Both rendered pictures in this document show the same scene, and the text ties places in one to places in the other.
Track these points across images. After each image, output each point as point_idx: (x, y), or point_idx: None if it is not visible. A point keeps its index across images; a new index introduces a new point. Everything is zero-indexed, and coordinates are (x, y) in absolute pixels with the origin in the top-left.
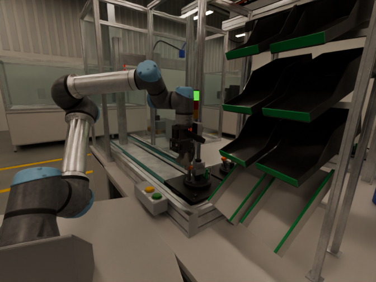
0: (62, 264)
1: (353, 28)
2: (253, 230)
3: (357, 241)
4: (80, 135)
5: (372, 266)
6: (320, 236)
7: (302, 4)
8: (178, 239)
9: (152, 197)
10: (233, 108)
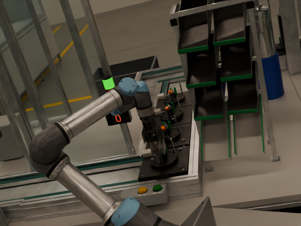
0: (210, 214)
1: None
2: (242, 154)
3: (274, 128)
4: (85, 176)
5: (289, 136)
6: (269, 133)
7: (210, 9)
8: (198, 202)
9: (156, 190)
10: (199, 84)
